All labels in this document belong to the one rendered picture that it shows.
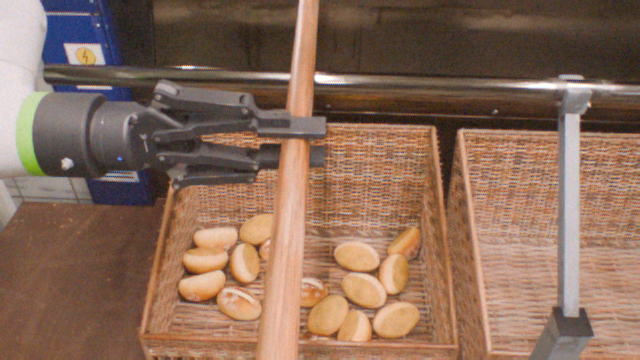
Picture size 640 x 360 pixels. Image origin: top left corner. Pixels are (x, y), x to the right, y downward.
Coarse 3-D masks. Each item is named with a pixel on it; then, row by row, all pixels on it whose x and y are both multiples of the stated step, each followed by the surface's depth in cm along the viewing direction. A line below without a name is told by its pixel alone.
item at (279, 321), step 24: (312, 0) 82; (312, 24) 77; (312, 48) 72; (312, 72) 68; (288, 96) 64; (312, 96) 65; (288, 144) 56; (288, 168) 53; (288, 192) 51; (288, 216) 48; (288, 240) 46; (288, 264) 44; (264, 288) 43; (288, 288) 43; (264, 312) 41; (288, 312) 41; (264, 336) 40; (288, 336) 40
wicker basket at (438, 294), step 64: (384, 128) 119; (192, 192) 127; (256, 192) 128; (320, 192) 127; (384, 192) 126; (320, 256) 126; (384, 256) 126; (448, 256) 101; (192, 320) 113; (256, 320) 113; (448, 320) 96
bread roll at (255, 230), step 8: (256, 216) 127; (264, 216) 126; (272, 216) 126; (248, 224) 126; (256, 224) 126; (264, 224) 126; (240, 232) 125; (248, 232) 125; (256, 232) 125; (264, 232) 125; (248, 240) 125; (256, 240) 124
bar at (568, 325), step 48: (432, 96) 74; (480, 96) 73; (528, 96) 72; (576, 96) 71; (624, 96) 71; (576, 144) 72; (576, 192) 72; (576, 240) 71; (576, 288) 71; (576, 336) 69
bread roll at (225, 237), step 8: (200, 232) 123; (208, 232) 123; (216, 232) 123; (224, 232) 123; (232, 232) 124; (200, 240) 123; (208, 240) 122; (216, 240) 122; (224, 240) 123; (232, 240) 124; (224, 248) 124
